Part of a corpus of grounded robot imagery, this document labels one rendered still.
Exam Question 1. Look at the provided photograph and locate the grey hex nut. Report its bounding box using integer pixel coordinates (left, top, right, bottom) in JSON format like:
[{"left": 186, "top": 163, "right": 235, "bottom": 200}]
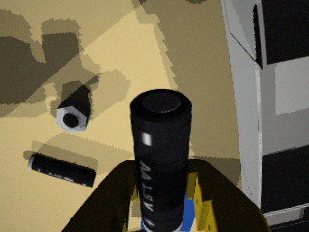
[{"left": 56, "top": 98, "right": 91, "bottom": 133}]

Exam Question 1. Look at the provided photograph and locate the grey bin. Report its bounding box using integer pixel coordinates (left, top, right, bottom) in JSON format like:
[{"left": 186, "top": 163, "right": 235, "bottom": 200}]
[{"left": 220, "top": 0, "right": 309, "bottom": 232}]

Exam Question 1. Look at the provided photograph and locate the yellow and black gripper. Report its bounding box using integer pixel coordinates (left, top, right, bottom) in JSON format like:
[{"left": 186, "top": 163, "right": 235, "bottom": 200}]
[{"left": 61, "top": 159, "right": 272, "bottom": 232}]

